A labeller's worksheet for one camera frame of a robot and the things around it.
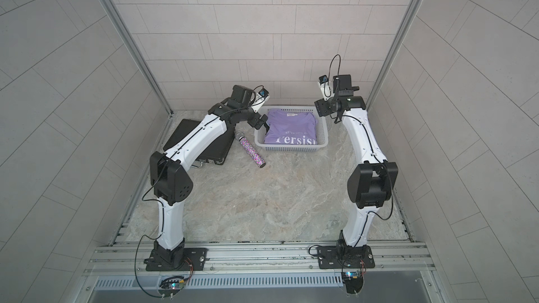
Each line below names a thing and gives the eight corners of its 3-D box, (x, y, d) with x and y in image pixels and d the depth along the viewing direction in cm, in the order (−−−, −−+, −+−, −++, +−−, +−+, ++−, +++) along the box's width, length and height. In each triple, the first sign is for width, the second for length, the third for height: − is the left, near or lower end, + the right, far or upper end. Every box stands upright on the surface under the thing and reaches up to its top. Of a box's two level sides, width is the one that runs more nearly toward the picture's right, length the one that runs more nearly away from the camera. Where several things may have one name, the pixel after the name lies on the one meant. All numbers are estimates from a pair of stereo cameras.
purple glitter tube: (260, 169, 96) (260, 165, 93) (235, 137, 108) (234, 132, 104) (266, 165, 97) (266, 161, 94) (241, 134, 109) (239, 129, 106)
